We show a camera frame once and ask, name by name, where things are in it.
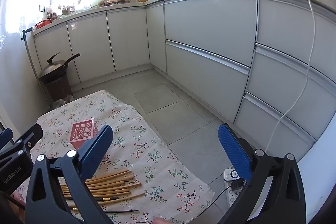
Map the white cable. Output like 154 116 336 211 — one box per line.
264 0 317 154

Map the grey cabinet drawer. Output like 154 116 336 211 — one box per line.
165 40 250 133
234 93 317 152
247 43 336 141
255 0 336 79
163 0 258 67

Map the thin black cable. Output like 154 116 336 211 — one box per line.
8 191 27 211

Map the grey pole with black clamp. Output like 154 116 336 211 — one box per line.
21 28 54 110

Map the narrow grey cabinet door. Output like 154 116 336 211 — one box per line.
145 2 168 74

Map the black wok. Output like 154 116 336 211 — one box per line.
38 53 81 83

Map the black charger cable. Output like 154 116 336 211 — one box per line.
196 186 234 217

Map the white power strip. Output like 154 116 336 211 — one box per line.
223 165 246 205

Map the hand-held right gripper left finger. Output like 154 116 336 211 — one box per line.
25 124 114 224

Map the red plastic basket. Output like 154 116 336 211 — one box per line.
35 20 52 30

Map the pink perforated utensil holder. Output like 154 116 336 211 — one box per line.
68 119 99 151

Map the floral tablecloth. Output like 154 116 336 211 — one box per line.
12 90 215 224

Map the pile of bamboo chopsticks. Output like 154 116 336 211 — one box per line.
60 169 145 210

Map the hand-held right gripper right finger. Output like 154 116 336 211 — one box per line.
218 123 307 224

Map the metal wok lid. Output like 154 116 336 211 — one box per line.
41 54 67 75

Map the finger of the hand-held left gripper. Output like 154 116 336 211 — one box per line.
0 128 14 159
10 123 43 157

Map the black charger plug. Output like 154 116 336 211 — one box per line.
231 179 246 191

